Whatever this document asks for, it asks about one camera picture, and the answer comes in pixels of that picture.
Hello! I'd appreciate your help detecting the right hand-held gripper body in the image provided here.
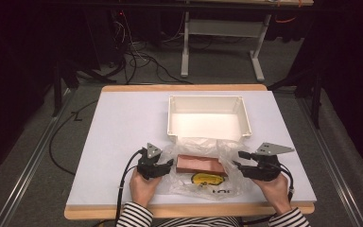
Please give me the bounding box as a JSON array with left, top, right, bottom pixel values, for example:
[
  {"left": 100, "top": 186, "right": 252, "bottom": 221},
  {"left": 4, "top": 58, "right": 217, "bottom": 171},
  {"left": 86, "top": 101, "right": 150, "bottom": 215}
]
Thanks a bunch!
[{"left": 241, "top": 142, "right": 296, "bottom": 183}]

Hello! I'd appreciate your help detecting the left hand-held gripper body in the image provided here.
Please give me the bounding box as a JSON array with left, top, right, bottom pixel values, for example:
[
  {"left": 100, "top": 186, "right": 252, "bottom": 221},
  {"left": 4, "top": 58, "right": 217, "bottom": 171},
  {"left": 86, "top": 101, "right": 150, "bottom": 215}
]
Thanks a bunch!
[{"left": 136, "top": 142, "right": 171, "bottom": 181}]

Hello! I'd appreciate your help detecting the clear plastic bag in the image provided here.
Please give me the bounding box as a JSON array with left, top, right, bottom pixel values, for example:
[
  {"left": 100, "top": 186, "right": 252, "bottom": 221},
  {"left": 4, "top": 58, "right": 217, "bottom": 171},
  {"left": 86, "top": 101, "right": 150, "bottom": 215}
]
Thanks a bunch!
[{"left": 158, "top": 136, "right": 251, "bottom": 201}]

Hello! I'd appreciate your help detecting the red-brown rectangular box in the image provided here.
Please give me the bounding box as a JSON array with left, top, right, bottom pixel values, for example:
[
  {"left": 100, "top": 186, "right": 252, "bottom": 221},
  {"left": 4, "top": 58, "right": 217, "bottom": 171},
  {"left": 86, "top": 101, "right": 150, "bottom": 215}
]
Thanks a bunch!
[{"left": 175, "top": 153, "right": 229, "bottom": 177}]

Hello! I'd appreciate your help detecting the white plastic bin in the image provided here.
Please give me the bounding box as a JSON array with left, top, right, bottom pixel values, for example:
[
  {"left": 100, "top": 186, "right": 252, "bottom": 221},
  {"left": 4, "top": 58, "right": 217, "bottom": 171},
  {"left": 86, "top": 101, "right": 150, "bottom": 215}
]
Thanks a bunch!
[{"left": 166, "top": 95, "right": 253, "bottom": 143}]

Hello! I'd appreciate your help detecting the person's left hand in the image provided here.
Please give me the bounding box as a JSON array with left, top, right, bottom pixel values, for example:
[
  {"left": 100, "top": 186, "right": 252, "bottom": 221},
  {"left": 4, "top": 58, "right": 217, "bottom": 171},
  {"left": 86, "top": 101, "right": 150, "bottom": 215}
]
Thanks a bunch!
[{"left": 129, "top": 169, "right": 164, "bottom": 209}]

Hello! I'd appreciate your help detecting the person's right hand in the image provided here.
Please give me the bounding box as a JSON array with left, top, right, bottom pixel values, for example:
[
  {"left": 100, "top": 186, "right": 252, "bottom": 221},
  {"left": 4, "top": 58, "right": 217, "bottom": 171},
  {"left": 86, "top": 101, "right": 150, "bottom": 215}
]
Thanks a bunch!
[{"left": 252, "top": 172, "right": 293, "bottom": 216}]

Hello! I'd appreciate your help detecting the white table mat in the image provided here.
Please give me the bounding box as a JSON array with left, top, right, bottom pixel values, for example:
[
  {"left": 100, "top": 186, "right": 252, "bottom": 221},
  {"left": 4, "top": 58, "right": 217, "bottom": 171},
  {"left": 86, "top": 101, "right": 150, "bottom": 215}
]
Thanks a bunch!
[{"left": 66, "top": 90, "right": 318, "bottom": 206}]

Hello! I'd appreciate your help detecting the wooden table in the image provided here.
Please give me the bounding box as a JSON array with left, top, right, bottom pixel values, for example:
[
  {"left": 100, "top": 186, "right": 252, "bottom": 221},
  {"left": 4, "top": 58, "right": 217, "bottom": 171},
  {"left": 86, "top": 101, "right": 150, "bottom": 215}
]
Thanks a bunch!
[{"left": 63, "top": 83, "right": 316, "bottom": 220}]

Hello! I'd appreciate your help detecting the person's striped torso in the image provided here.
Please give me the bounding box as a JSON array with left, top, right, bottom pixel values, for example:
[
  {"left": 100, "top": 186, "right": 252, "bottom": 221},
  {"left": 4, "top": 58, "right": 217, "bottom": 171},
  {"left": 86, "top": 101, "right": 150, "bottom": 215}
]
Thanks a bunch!
[{"left": 152, "top": 216, "right": 243, "bottom": 227}]

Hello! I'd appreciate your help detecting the black metal stand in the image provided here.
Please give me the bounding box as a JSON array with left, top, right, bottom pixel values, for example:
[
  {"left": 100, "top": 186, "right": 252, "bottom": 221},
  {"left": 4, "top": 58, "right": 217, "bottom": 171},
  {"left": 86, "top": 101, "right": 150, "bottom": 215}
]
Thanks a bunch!
[
  {"left": 51, "top": 60, "right": 118, "bottom": 118},
  {"left": 267, "top": 62, "right": 325, "bottom": 131}
]

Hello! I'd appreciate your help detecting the left hand-held gripper cable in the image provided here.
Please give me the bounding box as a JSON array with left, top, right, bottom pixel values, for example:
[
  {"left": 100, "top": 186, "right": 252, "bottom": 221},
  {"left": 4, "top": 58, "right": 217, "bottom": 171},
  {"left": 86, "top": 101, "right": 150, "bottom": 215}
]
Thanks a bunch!
[{"left": 114, "top": 148, "right": 145, "bottom": 227}]

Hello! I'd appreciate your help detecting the hand-held gripper cable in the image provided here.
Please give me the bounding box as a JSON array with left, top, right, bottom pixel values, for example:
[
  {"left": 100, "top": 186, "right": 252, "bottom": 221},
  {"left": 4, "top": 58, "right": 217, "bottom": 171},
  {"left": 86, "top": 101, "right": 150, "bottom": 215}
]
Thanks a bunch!
[
  {"left": 242, "top": 163, "right": 296, "bottom": 227},
  {"left": 114, "top": 148, "right": 145, "bottom": 227}
]

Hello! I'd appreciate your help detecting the right hand-held gripper cable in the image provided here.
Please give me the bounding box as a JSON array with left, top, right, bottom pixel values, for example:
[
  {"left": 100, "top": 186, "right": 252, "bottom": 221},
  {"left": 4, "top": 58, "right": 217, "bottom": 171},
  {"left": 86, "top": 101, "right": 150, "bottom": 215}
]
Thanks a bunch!
[{"left": 242, "top": 163, "right": 296, "bottom": 227}]

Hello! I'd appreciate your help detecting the metal floor rail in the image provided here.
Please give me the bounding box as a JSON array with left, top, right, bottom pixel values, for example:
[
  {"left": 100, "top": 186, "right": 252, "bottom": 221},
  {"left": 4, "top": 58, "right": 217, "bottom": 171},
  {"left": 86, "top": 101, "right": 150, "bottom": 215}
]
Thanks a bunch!
[
  {"left": 296, "top": 94, "right": 363, "bottom": 227},
  {"left": 0, "top": 88, "right": 78, "bottom": 227}
]

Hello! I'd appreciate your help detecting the black floor cable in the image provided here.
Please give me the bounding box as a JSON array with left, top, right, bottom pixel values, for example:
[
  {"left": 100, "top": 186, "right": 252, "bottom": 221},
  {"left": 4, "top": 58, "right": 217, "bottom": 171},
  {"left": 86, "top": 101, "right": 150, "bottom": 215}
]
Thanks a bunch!
[{"left": 48, "top": 99, "right": 99, "bottom": 176}]

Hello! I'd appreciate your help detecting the tangle of floor cables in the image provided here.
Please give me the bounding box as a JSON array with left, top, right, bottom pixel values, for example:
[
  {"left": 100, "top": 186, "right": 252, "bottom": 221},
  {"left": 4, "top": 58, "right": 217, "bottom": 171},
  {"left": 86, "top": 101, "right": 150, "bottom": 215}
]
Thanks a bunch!
[{"left": 107, "top": 12, "right": 194, "bottom": 85}]

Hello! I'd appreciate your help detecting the white metal desk frame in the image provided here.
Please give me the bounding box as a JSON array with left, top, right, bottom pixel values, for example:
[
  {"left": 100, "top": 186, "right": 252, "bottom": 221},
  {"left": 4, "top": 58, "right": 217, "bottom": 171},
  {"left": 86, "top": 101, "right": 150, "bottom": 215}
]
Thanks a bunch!
[{"left": 180, "top": 10, "right": 272, "bottom": 83}]

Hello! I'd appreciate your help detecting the orange cable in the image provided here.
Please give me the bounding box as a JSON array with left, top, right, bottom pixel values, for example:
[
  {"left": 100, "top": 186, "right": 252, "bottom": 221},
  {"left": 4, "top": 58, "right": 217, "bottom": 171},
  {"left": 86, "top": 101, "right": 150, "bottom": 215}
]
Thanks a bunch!
[{"left": 274, "top": 15, "right": 298, "bottom": 25}]

